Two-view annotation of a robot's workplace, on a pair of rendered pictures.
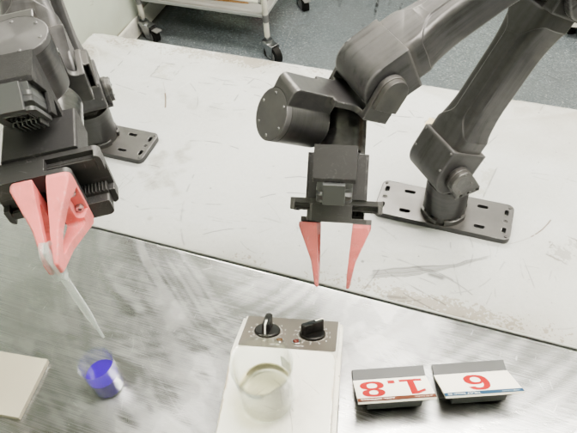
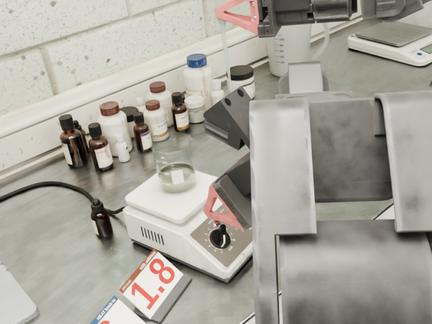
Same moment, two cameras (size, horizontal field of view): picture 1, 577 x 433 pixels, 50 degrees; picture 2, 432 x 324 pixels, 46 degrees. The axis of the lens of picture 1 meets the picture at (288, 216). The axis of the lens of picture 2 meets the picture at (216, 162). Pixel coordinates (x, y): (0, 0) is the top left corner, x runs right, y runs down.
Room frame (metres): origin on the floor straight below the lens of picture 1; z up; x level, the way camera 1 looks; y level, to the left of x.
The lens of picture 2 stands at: (0.68, -0.52, 1.44)
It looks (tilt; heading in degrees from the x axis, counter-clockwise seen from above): 31 degrees down; 119
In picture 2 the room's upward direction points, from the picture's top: 7 degrees counter-clockwise
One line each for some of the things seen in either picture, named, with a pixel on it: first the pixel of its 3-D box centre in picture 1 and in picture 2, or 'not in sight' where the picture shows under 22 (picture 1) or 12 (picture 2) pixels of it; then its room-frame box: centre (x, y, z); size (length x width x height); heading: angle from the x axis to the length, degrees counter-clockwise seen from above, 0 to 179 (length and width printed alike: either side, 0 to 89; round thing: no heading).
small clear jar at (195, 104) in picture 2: not in sight; (195, 109); (0.12, 0.41, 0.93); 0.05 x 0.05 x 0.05
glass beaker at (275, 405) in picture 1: (264, 384); (173, 164); (0.29, 0.04, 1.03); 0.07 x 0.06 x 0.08; 169
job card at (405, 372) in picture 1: (391, 384); (156, 283); (0.32, -0.11, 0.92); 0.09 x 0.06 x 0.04; 89
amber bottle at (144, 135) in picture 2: not in sight; (141, 131); (0.07, 0.25, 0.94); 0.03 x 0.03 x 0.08
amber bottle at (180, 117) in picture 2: not in sight; (179, 111); (0.11, 0.36, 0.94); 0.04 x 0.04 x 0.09
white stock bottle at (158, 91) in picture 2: not in sight; (160, 104); (0.05, 0.37, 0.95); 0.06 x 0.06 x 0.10
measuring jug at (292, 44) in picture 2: not in sight; (294, 44); (0.25, 0.74, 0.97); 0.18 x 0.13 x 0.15; 5
